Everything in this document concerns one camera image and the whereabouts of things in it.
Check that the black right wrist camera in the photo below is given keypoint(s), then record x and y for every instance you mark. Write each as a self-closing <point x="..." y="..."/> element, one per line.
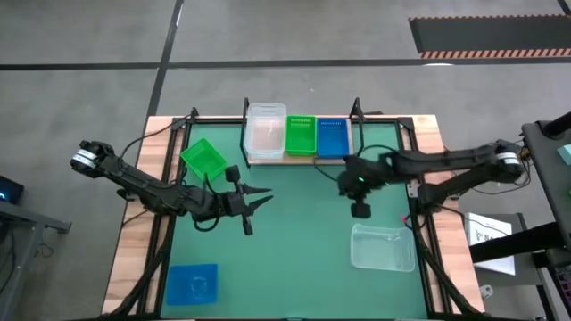
<point x="360" y="210"/>

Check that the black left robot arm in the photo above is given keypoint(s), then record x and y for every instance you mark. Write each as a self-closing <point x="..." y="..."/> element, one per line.
<point x="143" y="187"/>

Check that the blue mesh plastic basket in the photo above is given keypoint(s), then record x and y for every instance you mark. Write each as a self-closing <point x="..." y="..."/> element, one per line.
<point x="333" y="140"/>
<point x="192" y="285"/>

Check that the black equipment cart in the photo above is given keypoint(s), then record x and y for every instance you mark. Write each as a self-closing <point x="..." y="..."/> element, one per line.
<point x="548" y="178"/>

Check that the white printed box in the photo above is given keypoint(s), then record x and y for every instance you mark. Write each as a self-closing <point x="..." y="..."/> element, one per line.
<point x="479" y="227"/>

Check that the green table mat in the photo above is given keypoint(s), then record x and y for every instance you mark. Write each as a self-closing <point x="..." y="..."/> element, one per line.
<point x="303" y="249"/>

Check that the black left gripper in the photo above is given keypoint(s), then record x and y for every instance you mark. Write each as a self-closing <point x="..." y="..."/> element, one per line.
<point x="232" y="205"/>

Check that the black orange striped floor mat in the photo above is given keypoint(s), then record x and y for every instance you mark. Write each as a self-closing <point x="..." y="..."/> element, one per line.
<point x="490" y="35"/>

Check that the dark device with blue light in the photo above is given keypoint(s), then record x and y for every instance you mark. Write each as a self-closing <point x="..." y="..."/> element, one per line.
<point x="9" y="189"/>

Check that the small white plastic object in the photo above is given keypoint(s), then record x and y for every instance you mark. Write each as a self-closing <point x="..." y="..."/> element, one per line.
<point x="486" y="291"/>

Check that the wooden shelf with black frame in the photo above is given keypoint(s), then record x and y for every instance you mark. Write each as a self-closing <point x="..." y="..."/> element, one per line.
<point x="303" y="160"/>

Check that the grey side table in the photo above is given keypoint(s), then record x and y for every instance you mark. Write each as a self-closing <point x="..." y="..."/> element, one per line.
<point x="27" y="216"/>

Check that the teal block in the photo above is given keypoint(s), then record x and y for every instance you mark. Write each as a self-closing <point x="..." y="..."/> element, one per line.
<point x="566" y="153"/>

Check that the grey metal mounting plate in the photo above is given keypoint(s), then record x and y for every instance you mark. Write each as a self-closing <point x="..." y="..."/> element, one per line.
<point x="412" y="190"/>

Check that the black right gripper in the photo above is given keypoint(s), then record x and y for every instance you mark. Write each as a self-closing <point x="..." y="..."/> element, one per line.
<point x="361" y="178"/>

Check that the black metal rig frame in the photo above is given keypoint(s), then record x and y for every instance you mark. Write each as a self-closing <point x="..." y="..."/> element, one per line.
<point x="214" y="120"/>

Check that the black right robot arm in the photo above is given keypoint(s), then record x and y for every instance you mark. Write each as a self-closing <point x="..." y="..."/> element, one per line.
<point x="446" y="160"/>

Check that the green mesh plastic basket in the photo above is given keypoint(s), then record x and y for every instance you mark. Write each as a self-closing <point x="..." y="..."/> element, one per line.
<point x="301" y="138"/>
<point x="203" y="158"/>

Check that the black metal beam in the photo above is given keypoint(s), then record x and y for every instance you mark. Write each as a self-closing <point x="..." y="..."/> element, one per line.
<point x="513" y="243"/>

